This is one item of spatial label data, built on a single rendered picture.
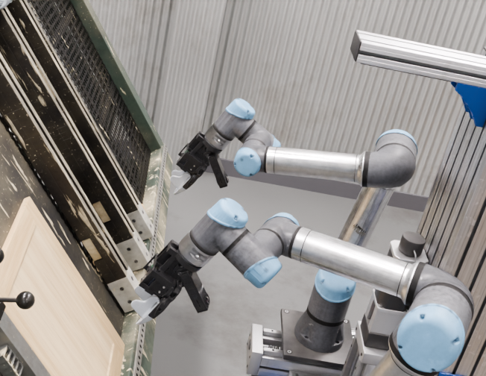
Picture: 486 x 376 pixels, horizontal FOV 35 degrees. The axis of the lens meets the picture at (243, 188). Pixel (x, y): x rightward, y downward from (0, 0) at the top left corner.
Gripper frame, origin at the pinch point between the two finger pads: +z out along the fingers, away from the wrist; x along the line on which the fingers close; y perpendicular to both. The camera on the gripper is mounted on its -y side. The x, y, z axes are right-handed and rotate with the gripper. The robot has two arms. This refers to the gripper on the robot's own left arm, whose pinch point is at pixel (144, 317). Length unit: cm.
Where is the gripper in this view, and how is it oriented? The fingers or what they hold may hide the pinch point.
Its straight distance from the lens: 176.0
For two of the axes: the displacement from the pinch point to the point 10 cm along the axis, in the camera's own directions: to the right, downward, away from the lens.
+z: -6.4, 6.8, 3.7
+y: -7.7, -5.7, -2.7
